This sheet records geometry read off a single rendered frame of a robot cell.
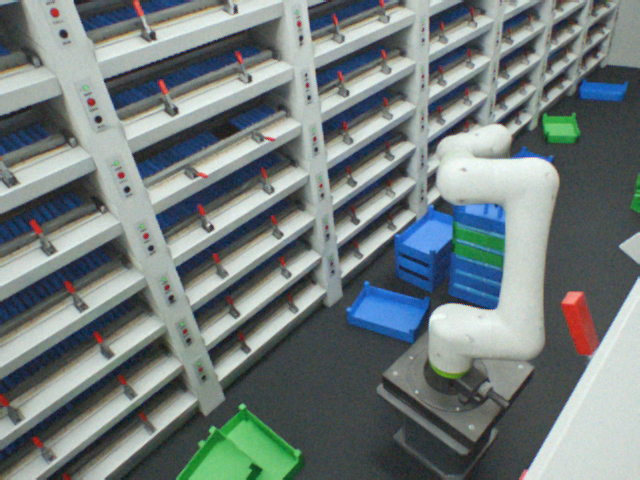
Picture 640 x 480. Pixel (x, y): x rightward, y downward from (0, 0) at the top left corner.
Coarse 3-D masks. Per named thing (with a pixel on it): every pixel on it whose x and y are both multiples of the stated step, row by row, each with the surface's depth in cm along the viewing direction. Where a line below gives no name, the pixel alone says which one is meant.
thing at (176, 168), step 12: (264, 120) 163; (276, 120) 166; (240, 132) 157; (216, 144) 152; (228, 144) 154; (192, 156) 147; (204, 156) 149; (168, 168) 142; (180, 168) 144; (144, 180) 138; (156, 180) 139
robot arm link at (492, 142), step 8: (480, 128) 158; (488, 128) 156; (496, 128) 155; (504, 128) 156; (472, 136) 157; (480, 136) 156; (488, 136) 155; (496, 136) 154; (504, 136) 154; (472, 144) 157; (480, 144) 156; (488, 144) 155; (496, 144) 155; (504, 144) 155; (480, 152) 157; (488, 152) 156; (496, 152) 156; (504, 152) 157
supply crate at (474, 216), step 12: (480, 204) 201; (492, 204) 200; (456, 216) 193; (468, 216) 189; (480, 216) 186; (492, 216) 194; (504, 216) 193; (480, 228) 189; (492, 228) 186; (504, 228) 183
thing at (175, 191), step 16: (272, 96) 171; (288, 112) 167; (272, 128) 165; (288, 128) 166; (240, 144) 157; (256, 144) 158; (272, 144) 162; (208, 160) 150; (224, 160) 151; (240, 160) 154; (176, 176) 144; (208, 176) 147; (224, 176) 153; (160, 192) 139; (176, 192) 140; (192, 192) 146; (160, 208) 139
